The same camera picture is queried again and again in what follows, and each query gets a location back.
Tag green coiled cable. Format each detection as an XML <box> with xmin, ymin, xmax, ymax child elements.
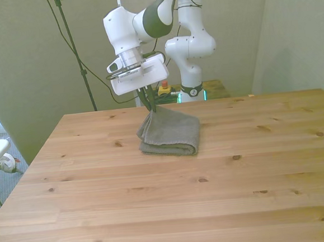
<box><xmin>144</xmin><ymin>89</ymin><xmax>180</xmax><ymax>107</ymax></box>

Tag grey towel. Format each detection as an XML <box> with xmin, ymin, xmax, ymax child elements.
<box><xmin>134</xmin><ymin>101</ymin><xmax>204</xmax><ymax>160</ymax></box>

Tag white object on floor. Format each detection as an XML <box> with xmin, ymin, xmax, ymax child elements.
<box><xmin>0</xmin><ymin>152</ymin><xmax>23</xmax><ymax>176</ymax></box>

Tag black hanging cable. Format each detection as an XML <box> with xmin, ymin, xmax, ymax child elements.
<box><xmin>44</xmin><ymin>0</ymin><xmax>150</xmax><ymax>110</ymax></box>

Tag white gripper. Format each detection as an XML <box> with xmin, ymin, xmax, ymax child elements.
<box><xmin>108</xmin><ymin>54</ymin><xmax>173</xmax><ymax>116</ymax></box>

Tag black tripod stand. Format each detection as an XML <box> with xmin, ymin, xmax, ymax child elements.
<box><xmin>53</xmin><ymin>0</ymin><xmax>99</xmax><ymax>114</ymax></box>

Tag yellow emergency stop button box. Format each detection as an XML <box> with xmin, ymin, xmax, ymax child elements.
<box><xmin>157</xmin><ymin>80</ymin><xmax>173</xmax><ymax>97</ymax></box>

